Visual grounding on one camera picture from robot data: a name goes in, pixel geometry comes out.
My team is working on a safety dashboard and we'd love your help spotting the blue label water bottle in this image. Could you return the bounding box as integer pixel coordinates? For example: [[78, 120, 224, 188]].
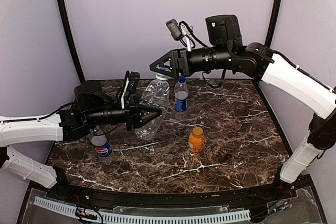
[[174, 76, 188, 112]]

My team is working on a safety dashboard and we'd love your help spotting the clear plastic bottle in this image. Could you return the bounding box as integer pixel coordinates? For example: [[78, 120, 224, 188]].
[[134, 73, 170, 140]]

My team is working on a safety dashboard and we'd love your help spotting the white bottle cap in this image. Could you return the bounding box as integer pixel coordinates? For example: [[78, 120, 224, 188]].
[[155, 73, 167, 80]]

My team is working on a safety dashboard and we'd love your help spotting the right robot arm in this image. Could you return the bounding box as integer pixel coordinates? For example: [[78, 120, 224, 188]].
[[150, 15, 335, 200]]

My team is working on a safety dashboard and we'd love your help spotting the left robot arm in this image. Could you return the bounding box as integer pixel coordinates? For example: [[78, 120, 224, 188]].
[[1, 80, 162, 201]]

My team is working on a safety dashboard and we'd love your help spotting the orange juice bottle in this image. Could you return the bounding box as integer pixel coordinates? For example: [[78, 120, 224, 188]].
[[188, 127, 205, 153]]

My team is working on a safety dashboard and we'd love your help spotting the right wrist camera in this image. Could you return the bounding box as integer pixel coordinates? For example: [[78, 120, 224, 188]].
[[165, 19, 196, 51]]

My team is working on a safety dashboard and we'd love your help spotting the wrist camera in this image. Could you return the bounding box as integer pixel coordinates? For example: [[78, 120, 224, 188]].
[[165, 19, 196, 51], [120, 70, 140, 104]]

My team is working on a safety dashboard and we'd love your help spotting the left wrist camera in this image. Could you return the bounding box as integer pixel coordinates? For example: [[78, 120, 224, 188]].
[[120, 70, 140, 104]]

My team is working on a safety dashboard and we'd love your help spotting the white slotted cable duct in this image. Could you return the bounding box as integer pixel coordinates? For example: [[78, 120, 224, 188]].
[[34, 196, 250, 224]]

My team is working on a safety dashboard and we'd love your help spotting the right black frame post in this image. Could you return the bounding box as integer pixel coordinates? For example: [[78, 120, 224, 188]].
[[265, 0, 281, 47]]

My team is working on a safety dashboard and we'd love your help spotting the black frame post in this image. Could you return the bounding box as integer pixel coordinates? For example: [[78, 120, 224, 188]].
[[265, 0, 281, 47], [57, 0, 86, 83]]

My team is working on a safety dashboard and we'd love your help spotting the left black frame post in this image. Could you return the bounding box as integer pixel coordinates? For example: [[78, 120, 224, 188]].
[[57, 0, 86, 83]]

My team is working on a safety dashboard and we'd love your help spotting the black front rail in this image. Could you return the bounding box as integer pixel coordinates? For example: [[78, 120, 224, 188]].
[[48, 184, 290, 209]]

